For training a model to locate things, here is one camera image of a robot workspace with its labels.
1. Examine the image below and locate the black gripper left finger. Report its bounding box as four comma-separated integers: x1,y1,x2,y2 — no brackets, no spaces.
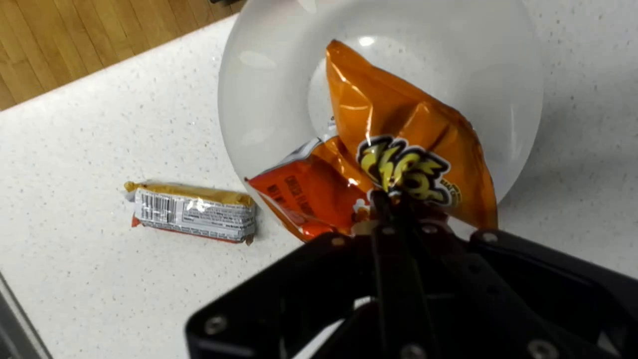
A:
184,189,429,359

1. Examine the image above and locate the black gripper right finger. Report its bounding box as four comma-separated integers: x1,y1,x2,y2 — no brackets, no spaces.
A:
389,189,638,359

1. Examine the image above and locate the orange Cheetos packet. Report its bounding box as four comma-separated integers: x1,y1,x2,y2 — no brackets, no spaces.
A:
244,37,501,243

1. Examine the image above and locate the translucent plastic bowl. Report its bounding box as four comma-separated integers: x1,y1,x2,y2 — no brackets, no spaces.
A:
218,0,547,207

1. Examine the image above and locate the yellow silver snack bar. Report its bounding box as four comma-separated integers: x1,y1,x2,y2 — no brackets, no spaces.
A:
122,179,262,247

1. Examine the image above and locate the stainless steel sink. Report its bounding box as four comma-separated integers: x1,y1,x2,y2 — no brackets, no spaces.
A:
0,269,54,359

